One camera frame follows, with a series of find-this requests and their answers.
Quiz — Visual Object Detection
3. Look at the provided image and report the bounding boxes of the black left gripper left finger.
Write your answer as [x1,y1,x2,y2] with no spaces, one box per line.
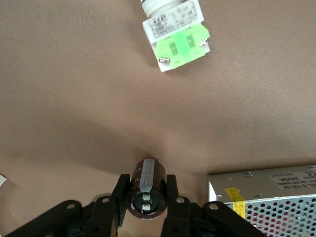
[0,174,130,237]

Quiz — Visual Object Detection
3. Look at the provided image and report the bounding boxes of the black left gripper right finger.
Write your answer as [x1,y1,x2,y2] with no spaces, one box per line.
[160,174,269,237]

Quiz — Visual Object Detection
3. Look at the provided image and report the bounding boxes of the black cylindrical capacitor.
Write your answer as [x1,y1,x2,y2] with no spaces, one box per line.
[126,158,169,220]

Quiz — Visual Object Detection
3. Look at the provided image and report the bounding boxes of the perforated metal power supply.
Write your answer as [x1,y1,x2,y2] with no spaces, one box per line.
[207,164,316,237]

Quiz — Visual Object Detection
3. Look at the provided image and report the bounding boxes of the green white pushbutton switch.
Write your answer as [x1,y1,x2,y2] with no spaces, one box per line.
[139,0,212,73]

